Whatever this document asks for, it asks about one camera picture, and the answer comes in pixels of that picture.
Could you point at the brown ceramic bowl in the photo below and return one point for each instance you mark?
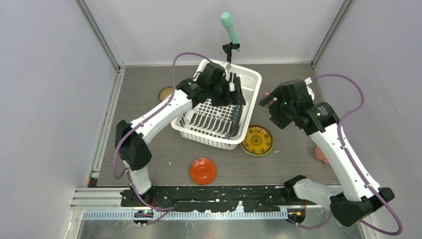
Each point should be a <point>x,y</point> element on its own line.
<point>165,93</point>

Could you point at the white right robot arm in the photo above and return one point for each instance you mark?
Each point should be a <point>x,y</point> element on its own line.
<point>360,194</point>

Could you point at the cream pink cup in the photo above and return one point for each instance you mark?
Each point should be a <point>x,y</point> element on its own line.
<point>320,155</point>

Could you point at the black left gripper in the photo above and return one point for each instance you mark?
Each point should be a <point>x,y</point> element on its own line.
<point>235,96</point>

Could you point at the green microphone on stand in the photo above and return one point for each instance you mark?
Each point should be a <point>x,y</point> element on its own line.
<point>234,44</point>

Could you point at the white plastic dish rack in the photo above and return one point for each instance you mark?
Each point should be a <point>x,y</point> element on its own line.
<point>209,125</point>

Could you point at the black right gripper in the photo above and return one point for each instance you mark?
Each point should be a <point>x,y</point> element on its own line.
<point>279,120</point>

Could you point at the pink mug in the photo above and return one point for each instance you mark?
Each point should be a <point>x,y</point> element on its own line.
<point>269,99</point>

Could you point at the orange red bowl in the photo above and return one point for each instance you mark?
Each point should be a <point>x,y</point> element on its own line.
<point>202,171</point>

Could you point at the yellow patterned plate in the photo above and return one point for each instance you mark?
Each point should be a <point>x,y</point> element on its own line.
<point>258,141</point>

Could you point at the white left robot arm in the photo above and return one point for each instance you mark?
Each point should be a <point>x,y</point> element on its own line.
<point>132,138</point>

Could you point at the teal square plate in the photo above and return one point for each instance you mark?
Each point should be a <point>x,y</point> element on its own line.
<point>234,121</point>

